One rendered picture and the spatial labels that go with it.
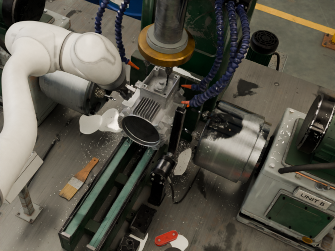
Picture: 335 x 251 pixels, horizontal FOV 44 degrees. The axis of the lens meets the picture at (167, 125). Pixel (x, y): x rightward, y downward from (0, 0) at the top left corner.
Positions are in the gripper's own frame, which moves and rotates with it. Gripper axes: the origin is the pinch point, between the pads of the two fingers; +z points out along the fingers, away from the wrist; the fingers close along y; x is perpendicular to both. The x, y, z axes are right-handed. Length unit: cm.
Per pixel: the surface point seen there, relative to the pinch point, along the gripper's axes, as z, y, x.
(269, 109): 62, -45, -30
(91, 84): 8.2, 15.0, 1.0
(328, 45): 215, -72, -139
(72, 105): 13.5, 20.0, 9.8
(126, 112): 9.6, -0.2, 4.4
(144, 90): 9.1, -2.8, -5.1
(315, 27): 225, -56, -155
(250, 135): 6.4, -41.5, -5.2
